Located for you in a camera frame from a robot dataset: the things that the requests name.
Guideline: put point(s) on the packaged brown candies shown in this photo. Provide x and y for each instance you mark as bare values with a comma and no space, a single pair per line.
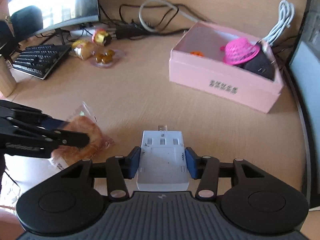
106,59

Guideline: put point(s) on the packaged bread bun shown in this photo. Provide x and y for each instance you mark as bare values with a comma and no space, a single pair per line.
82,120

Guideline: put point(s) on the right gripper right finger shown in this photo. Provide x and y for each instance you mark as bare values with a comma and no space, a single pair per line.
205,169

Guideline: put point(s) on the pink cardboard box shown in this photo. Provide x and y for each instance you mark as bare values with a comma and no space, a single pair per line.
210,74

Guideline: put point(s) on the black keyboard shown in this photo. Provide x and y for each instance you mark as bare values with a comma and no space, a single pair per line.
40,61

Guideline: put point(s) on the black round object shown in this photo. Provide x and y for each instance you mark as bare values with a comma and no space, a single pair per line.
259,65

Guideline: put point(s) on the computer monitor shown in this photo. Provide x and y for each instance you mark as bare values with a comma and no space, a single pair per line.
58,14

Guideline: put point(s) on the white power strip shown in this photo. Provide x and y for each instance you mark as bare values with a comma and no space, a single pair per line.
82,31

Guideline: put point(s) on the pink plastic basket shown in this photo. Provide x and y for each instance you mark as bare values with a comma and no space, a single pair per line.
239,51

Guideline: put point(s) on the black power adapter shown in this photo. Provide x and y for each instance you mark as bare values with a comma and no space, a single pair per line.
130,31

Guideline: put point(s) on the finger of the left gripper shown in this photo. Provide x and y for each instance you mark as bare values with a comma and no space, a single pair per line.
39,143
13,115

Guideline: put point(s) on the packaged yellow pastry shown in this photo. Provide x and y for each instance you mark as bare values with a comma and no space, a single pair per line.
83,49

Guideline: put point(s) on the wooden block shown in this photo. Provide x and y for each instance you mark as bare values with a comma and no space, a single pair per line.
7,82

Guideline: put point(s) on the white USB charger block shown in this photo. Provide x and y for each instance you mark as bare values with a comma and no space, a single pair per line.
162,164

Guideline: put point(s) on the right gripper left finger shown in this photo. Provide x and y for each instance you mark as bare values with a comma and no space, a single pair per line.
119,168

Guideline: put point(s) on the red gold toy figure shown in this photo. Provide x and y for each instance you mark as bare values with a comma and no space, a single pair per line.
101,37

